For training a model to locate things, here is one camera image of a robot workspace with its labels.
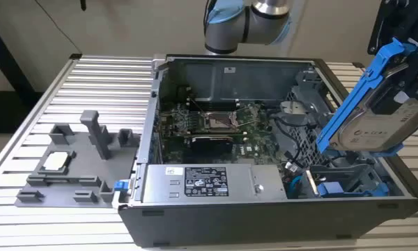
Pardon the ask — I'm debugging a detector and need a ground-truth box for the grey metal disk bay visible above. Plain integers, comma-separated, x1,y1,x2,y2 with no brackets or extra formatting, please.
268,70,382,173

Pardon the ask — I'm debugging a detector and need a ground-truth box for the black RAM slot bank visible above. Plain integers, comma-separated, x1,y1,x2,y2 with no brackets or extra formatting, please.
186,98,241,111

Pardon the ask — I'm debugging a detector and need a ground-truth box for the green motherboard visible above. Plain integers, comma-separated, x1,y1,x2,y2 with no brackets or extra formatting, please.
158,100,290,166

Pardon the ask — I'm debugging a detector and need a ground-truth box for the CPU socket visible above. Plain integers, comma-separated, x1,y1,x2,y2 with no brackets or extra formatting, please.
197,111,244,131

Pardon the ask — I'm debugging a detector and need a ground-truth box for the locking lever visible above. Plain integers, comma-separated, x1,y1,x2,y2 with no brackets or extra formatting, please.
188,97,210,118

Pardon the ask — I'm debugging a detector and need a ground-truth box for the black graphics card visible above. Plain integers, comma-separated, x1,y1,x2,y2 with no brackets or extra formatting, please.
184,133,249,163

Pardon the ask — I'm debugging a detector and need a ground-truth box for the black open PC case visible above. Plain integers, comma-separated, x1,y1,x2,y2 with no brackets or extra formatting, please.
117,53,418,248

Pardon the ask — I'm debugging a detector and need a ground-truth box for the silver power supply unit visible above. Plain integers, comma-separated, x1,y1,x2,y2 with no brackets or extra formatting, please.
141,163,289,203

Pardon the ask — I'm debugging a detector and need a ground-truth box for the blue case latch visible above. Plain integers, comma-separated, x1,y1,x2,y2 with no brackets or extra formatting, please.
113,180,130,193

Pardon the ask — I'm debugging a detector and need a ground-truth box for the grey parts rack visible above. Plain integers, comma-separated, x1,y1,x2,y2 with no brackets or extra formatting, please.
16,110,142,209

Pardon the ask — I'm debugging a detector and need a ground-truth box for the silver CPU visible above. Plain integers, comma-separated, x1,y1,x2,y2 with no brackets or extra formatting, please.
42,152,70,171

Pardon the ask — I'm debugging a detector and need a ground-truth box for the black desk stand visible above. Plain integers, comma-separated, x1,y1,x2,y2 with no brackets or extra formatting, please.
0,14,45,133

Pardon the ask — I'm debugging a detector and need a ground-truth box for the black cable bundle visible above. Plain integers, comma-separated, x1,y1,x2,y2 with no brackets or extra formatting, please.
268,111,305,173

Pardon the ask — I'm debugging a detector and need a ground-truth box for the blue data wire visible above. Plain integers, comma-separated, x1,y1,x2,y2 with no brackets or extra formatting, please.
286,174,304,200

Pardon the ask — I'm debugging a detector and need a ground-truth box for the thin black wall cable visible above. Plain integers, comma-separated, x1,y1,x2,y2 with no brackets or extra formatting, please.
33,0,82,54

